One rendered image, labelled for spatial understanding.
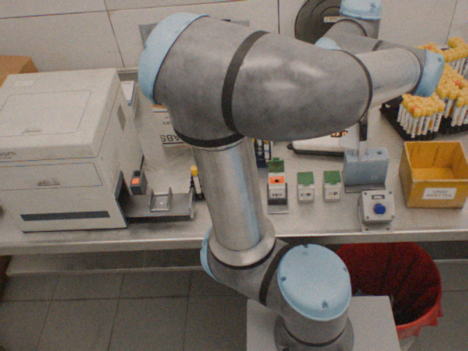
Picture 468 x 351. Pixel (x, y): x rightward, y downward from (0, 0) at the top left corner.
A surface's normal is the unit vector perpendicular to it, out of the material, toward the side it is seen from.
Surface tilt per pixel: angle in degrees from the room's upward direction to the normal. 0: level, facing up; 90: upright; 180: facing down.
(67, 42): 90
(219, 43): 18
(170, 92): 87
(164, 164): 0
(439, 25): 90
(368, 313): 1
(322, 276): 7
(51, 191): 90
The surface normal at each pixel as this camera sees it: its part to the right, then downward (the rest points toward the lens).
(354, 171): 0.00, 0.73
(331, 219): -0.10, -0.68
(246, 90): -0.43, 0.15
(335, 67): 0.51, -0.41
